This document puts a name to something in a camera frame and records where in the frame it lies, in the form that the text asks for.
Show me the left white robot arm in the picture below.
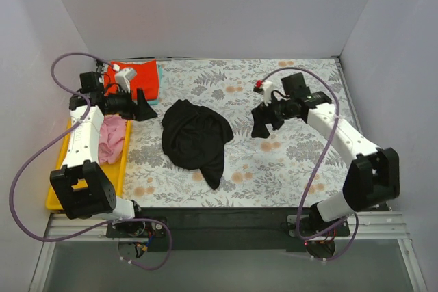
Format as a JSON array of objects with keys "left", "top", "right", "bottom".
[{"left": 50, "top": 68, "right": 157, "bottom": 237}]

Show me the floral table cloth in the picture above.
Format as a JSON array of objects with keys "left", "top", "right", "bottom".
[{"left": 123, "top": 59, "right": 354, "bottom": 207}]

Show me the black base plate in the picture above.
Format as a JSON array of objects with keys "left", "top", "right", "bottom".
[{"left": 105, "top": 207, "right": 352, "bottom": 254}]

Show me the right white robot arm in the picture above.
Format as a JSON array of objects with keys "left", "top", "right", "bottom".
[{"left": 251, "top": 68, "right": 400, "bottom": 239}]

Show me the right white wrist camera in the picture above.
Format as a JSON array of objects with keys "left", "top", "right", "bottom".
[{"left": 253, "top": 80, "right": 274, "bottom": 106}]

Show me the red folded t-shirt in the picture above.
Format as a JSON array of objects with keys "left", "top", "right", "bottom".
[{"left": 112, "top": 60, "right": 157, "bottom": 101}]

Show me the black t-shirt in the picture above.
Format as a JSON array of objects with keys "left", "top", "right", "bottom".
[{"left": 162, "top": 100, "right": 233, "bottom": 190}]

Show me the pink t-shirt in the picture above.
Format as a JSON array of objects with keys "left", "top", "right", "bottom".
[{"left": 98, "top": 115, "right": 127, "bottom": 164}]

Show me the teal folded t-shirt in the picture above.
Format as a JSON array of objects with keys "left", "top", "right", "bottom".
[{"left": 147, "top": 64, "right": 162, "bottom": 106}]

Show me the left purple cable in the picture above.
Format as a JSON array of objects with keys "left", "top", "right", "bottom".
[{"left": 8, "top": 52, "right": 172, "bottom": 271}]

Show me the aluminium frame rail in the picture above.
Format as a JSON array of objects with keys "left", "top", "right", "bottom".
[{"left": 45, "top": 211, "right": 411, "bottom": 241}]

